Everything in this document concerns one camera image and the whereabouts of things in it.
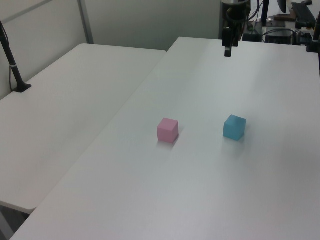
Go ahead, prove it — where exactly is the blue cube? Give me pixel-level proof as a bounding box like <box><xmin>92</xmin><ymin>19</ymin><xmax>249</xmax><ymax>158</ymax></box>
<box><xmin>222</xmin><ymin>114</ymin><xmax>248</xmax><ymax>141</ymax></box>

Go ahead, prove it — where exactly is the grey partition frame post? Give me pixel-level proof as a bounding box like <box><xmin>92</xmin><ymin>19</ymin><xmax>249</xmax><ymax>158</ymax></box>
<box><xmin>76</xmin><ymin>0</ymin><xmax>95</xmax><ymax>45</ymax></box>

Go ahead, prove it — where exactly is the pink cube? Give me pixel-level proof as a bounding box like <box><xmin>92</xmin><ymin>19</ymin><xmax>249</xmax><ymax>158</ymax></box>
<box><xmin>156</xmin><ymin>117</ymin><xmax>180</xmax><ymax>144</ymax></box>

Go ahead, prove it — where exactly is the black Franka gripper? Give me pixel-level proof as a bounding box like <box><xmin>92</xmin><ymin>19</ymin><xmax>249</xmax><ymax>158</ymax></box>
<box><xmin>219</xmin><ymin>0</ymin><xmax>251</xmax><ymax>58</ymax></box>

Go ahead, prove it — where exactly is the black clamp mount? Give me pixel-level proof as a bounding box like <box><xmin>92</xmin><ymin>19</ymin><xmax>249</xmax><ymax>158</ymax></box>
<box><xmin>294</xmin><ymin>14</ymin><xmax>320</xmax><ymax>54</ymax></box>

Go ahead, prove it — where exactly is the black electronics box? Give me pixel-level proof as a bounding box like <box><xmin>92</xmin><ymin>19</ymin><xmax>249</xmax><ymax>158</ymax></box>
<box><xmin>264</xmin><ymin>28</ymin><xmax>294</xmax><ymax>45</ymax></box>

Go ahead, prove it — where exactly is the black camera stand pole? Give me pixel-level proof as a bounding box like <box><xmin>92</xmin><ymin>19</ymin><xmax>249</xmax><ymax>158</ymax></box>
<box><xmin>0</xmin><ymin>19</ymin><xmax>33</xmax><ymax>94</ymax></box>

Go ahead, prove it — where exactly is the black keyboard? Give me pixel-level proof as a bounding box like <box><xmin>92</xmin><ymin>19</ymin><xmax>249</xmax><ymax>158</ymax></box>
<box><xmin>291</xmin><ymin>1</ymin><xmax>316</xmax><ymax>23</ymax></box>

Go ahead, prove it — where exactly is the black monitor stand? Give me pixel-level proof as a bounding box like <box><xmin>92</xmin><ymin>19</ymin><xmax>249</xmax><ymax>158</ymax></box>
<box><xmin>260</xmin><ymin>0</ymin><xmax>271</xmax><ymax>28</ymax></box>

